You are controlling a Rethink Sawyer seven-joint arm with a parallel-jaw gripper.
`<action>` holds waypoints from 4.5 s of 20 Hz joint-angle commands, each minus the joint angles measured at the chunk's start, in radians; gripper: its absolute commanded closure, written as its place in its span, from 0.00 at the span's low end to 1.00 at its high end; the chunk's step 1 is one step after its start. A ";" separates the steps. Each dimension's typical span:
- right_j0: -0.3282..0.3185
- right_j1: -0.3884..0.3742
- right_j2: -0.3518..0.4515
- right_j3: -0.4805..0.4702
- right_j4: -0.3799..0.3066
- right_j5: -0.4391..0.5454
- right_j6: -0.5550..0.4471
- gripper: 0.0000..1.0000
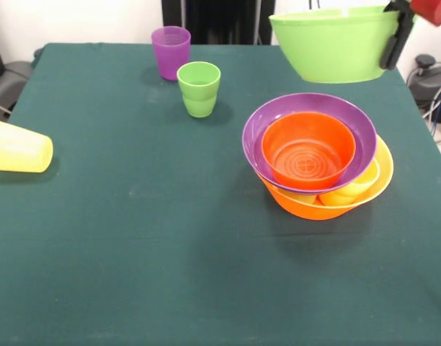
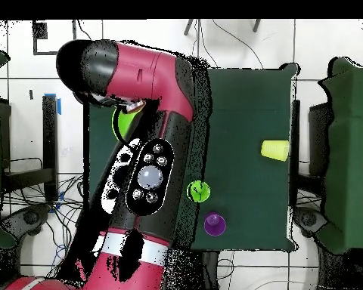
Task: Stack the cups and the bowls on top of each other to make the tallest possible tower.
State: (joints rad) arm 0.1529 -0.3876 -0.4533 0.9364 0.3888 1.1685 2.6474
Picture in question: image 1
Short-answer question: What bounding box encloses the blue and white cable bundle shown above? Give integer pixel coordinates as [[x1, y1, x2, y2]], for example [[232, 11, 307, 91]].
[[422, 79, 441, 136]]

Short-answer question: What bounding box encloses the green bowl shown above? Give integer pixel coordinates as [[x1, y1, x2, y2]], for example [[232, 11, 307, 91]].
[[268, 5, 401, 85]]

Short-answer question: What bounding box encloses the orange-red bowl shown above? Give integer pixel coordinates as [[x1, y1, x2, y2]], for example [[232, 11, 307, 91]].
[[260, 111, 357, 191]]

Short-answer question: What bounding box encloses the grey office chair base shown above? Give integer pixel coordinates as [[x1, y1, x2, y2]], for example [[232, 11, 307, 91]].
[[0, 28, 34, 116]]

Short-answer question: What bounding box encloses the purple cup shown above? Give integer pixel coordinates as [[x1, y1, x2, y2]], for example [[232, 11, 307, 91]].
[[150, 25, 192, 81]]

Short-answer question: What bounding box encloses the yellow tapered cup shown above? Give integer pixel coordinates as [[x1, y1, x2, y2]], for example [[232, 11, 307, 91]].
[[0, 120, 54, 174]]

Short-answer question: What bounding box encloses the dark green tablecloth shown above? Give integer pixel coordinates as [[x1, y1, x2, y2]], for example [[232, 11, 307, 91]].
[[0, 42, 441, 346]]

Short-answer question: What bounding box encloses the purple bowl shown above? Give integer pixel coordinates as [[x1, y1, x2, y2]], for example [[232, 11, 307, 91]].
[[241, 92, 378, 195]]

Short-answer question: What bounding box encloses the yellow-orange stepped cup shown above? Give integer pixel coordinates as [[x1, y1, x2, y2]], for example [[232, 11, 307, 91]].
[[318, 158, 382, 207]]

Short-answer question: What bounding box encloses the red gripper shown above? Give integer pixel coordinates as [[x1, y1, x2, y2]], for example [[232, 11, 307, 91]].
[[378, 0, 441, 71]]

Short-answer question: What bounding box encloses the large yellow-orange bowl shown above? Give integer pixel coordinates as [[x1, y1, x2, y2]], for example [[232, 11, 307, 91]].
[[254, 136, 395, 221]]

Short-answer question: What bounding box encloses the green stepped cup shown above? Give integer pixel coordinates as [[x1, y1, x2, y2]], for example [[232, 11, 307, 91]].
[[176, 61, 221, 119]]

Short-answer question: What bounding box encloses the light green tapered cup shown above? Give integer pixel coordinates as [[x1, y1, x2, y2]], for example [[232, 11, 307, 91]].
[[280, 190, 319, 205]]

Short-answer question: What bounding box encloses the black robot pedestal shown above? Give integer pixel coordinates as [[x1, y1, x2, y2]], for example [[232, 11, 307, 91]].
[[161, 0, 275, 45]]

